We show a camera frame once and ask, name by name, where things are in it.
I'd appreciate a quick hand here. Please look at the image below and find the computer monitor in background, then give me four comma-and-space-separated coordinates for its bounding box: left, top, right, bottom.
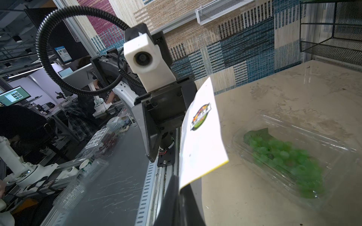
0, 86, 31, 106

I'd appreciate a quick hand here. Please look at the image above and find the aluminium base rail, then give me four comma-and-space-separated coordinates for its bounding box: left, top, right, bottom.
135, 128, 181, 226

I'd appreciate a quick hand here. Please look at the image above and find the clear box of green grapes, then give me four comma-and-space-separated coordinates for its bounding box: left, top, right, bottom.
231, 115, 362, 211

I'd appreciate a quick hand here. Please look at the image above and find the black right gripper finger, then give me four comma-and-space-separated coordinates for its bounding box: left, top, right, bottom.
154, 175, 205, 226

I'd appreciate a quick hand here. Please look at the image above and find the black wire mesh shelf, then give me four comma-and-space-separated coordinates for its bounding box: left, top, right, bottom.
299, 1, 362, 66

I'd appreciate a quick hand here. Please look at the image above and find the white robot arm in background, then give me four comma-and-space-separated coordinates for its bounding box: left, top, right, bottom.
1, 136, 58, 188

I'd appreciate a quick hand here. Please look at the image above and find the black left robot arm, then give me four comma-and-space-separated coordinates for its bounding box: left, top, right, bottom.
36, 6, 197, 162

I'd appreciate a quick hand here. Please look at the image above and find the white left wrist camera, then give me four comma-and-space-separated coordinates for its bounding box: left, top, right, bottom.
123, 34, 176, 92

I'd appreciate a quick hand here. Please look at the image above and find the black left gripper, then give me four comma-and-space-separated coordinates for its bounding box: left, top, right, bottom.
132, 76, 197, 163

